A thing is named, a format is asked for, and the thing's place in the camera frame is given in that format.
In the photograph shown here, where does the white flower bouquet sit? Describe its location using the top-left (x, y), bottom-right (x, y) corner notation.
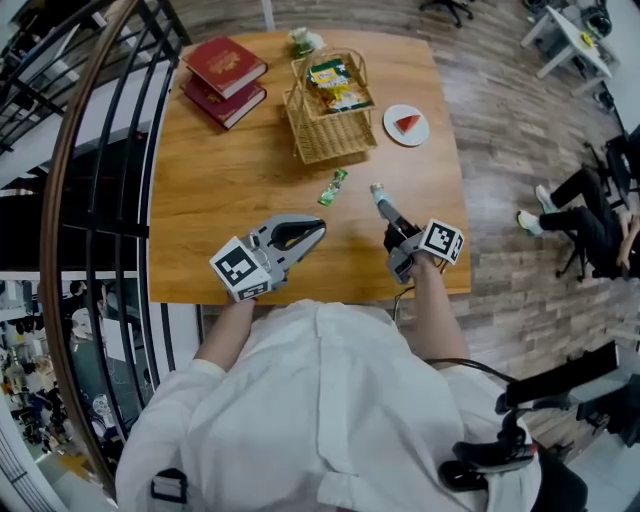
top-left (287, 27), bottom-right (326, 59)

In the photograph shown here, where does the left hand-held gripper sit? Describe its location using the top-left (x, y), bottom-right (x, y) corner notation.
top-left (208, 214), bottom-right (328, 303)

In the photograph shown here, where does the black strap buckle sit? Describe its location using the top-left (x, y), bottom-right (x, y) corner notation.
top-left (150, 468), bottom-right (190, 503)

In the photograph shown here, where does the black railing with wooden handrail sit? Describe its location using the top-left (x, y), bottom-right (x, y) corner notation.
top-left (0, 0), bottom-right (194, 512)

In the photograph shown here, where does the red watermelon slice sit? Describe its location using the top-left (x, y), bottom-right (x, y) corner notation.
top-left (394, 113), bottom-right (424, 135)

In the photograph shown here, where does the white desk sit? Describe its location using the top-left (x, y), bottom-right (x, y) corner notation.
top-left (520, 4), bottom-right (621, 96)

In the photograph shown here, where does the black office chair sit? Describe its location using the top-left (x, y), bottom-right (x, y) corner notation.
top-left (418, 0), bottom-right (475, 29)
top-left (555, 132), bottom-right (640, 284)

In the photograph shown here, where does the black flat panel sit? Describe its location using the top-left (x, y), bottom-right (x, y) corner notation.
top-left (495, 340), bottom-right (621, 414)

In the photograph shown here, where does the dark red hardcover book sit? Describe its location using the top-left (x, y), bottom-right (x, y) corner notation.
top-left (179, 74), bottom-right (267, 130)

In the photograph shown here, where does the black cable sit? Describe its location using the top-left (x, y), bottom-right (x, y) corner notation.
top-left (424, 357), bottom-right (509, 386)

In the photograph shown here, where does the small green candy packet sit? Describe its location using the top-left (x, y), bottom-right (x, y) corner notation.
top-left (317, 168), bottom-right (349, 207)

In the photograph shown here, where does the green yellow snack bag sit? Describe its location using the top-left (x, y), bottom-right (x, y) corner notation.
top-left (305, 57), bottom-right (376, 114)

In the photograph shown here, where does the wicker basket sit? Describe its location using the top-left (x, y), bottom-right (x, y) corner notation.
top-left (282, 47), bottom-right (379, 166)

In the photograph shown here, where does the person's left forearm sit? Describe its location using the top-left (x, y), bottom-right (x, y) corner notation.
top-left (193, 298), bottom-right (256, 374)

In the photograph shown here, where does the person's white shirt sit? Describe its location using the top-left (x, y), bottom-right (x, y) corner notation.
top-left (114, 298), bottom-right (544, 512)

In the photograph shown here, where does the bright red hardcover book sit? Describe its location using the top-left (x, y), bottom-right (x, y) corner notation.
top-left (180, 35), bottom-right (269, 100)

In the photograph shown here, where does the white plate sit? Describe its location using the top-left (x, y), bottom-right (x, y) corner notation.
top-left (383, 103), bottom-right (431, 148)

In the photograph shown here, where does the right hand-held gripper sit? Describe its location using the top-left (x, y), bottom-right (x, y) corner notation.
top-left (375, 196), bottom-right (466, 287)

